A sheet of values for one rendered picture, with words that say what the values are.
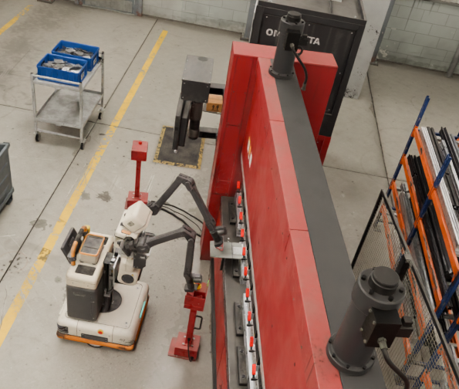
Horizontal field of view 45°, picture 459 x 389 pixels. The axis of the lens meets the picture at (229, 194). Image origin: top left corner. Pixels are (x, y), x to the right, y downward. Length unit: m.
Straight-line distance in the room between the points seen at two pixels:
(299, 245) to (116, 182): 4.20
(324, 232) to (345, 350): 0.80
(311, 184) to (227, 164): 1.95
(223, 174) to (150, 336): 1.59
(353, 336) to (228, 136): 2.97
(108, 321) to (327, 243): 2.55
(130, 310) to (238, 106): 1.97
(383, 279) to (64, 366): 3.44
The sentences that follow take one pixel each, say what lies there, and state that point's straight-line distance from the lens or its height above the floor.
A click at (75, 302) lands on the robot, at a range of 4.72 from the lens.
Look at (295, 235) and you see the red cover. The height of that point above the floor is 2.30.
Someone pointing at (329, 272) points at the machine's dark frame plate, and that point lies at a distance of 2.69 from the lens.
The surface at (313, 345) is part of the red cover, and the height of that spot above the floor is 2.30.
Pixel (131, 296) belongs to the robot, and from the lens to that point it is 5.07.
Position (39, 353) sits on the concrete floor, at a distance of 5.09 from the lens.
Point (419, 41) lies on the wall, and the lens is 11.26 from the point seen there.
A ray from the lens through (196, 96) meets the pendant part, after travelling 4.84.
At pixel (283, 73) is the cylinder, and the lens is 4.25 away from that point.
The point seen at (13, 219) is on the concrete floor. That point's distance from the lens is 6.26.
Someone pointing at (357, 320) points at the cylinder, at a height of 2.57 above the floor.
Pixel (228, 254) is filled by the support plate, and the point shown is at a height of 1.00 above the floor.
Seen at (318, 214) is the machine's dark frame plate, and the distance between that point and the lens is 2.99.
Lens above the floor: 4.12
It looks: 38 degrees down
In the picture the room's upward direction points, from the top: 11 degrees clockwise
